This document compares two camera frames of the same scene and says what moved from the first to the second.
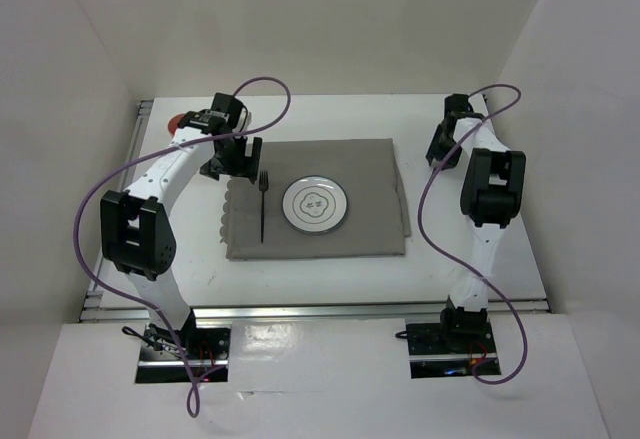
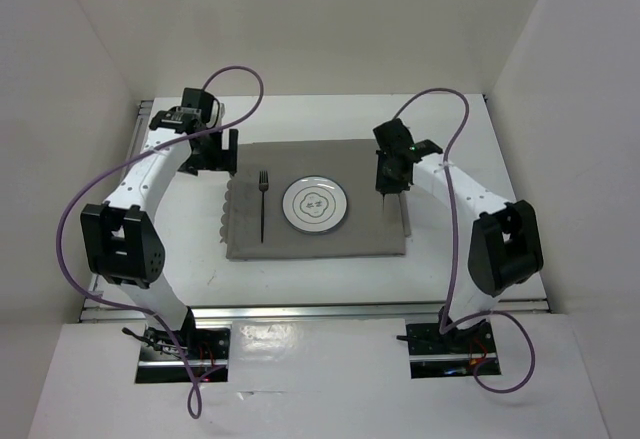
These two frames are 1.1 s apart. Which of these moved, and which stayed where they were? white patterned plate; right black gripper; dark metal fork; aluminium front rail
Moved: right black gripper
Stayed: aluminium front rail; white patterned plate; dark metal fork
